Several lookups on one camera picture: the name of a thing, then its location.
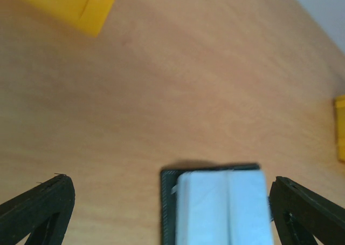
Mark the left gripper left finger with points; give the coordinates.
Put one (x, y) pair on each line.
(41, 214)

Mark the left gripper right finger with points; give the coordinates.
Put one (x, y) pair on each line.
(302, 217)

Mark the black leather card holder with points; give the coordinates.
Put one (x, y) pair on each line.
(225, 204)

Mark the yellow bin with black card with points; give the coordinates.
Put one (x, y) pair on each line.
(340, 126)

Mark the left yellow bin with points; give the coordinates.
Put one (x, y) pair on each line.
(86, 15)

